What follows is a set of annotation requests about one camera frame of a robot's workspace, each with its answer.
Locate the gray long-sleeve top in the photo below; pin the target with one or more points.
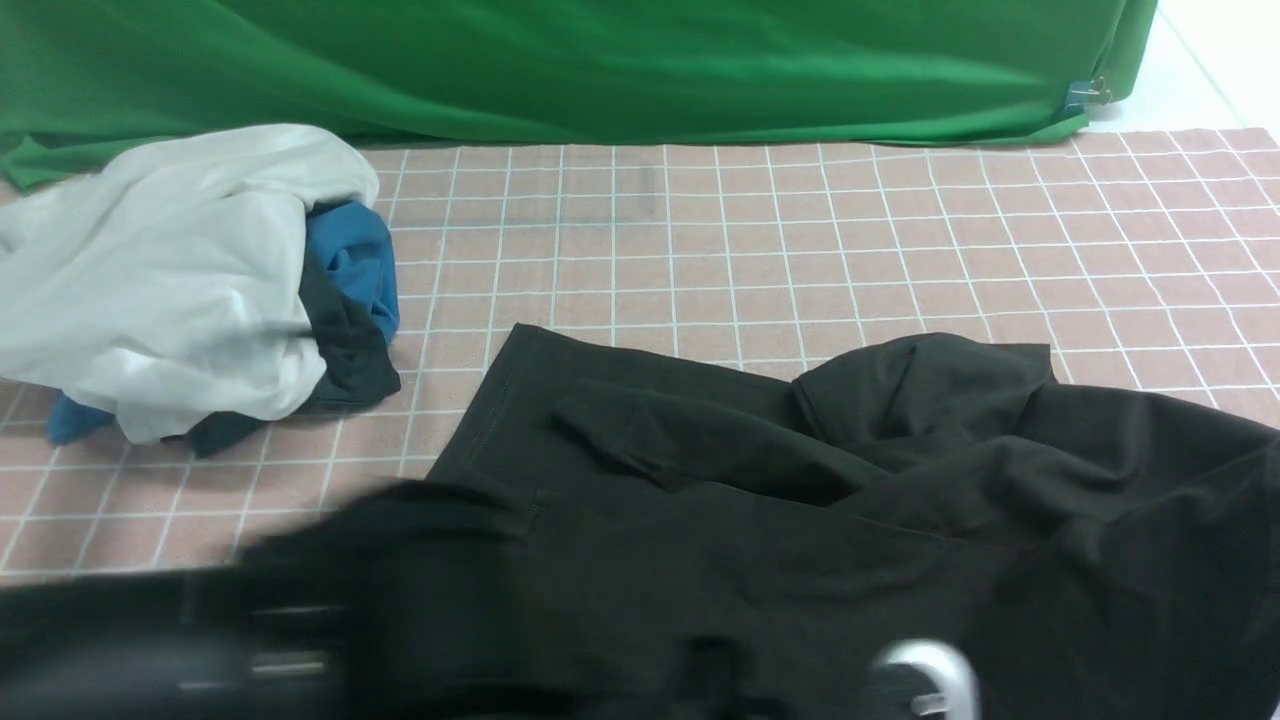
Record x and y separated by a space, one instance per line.
637 535

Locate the dark teal garment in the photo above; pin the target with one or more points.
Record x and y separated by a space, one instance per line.
266 381

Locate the blue garment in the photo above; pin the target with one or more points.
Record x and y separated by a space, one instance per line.
349 291

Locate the white garment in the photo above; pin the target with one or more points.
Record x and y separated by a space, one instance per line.
166 287

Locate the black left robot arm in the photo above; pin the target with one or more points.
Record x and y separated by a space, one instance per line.
200 620

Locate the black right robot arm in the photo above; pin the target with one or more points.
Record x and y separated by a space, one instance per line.
920 679

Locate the blue binder clip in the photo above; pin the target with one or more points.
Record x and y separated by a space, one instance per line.
1081 97

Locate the pink grid table mat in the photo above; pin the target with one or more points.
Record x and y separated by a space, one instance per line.
1144 259

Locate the green backdrop cloth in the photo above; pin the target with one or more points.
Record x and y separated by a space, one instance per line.
85 80

